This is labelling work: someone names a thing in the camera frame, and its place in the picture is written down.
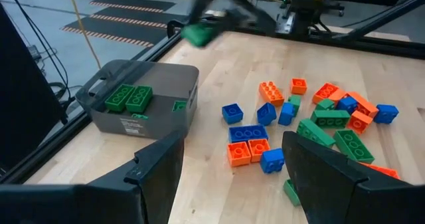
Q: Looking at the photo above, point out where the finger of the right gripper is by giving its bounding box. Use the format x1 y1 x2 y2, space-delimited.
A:
215 1 277 35
191 0 213 27

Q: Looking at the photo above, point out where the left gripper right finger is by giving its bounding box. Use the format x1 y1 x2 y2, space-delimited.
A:
282 130 425 224

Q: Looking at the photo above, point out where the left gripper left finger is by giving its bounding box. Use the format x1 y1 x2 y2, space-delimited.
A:
0 130 185 224

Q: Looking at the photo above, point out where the green 2x2 toy brick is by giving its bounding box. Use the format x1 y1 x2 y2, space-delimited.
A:
287 94 302 117
315 98 336 111
181 21 222 49

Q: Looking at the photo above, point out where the orange 2x4 toy brick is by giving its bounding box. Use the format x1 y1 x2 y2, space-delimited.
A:
360 162 401 181
312 82 340 104
347 91 380 119
258 80 286 107

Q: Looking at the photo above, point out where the green 2x4 toy brick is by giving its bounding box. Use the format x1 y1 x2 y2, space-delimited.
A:
104 83 136 113
333 129 375 165
310 109 351 129
296 118 336 149
283 179 301 207
125 85 154 114

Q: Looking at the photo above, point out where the black striped floor mat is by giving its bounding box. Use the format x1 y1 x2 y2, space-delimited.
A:
60 13 187 49
89 0 177 13

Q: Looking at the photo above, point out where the orange 2x2 toy brick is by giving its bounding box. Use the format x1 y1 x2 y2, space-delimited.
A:
347 110 374 134
226 141 252 168
290 78 308 96
248 138 272 164

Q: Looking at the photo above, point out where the grey plastic bin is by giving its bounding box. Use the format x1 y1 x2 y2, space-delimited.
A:
75 59 200 140

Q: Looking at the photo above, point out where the blue 2x2 toy brick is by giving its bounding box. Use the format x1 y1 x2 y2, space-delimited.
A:
256 102 278 126
373 104 400 124
221 103 244 125
259 148 286 175
278 102 296 126
337 96 359 114

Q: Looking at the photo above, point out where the blue 2x4 toy brick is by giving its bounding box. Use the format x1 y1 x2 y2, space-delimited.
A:
228 124 269 144

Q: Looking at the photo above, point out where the black folding partition screen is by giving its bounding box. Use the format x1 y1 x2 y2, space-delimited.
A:
0 3 66 173

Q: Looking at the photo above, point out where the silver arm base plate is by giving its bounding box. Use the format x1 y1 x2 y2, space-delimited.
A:
277 13 296 35

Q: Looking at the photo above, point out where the yellow cable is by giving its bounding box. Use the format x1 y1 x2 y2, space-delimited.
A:
65 0 102 70

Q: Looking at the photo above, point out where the coiled black cable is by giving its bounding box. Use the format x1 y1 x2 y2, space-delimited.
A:
49 80 84 102

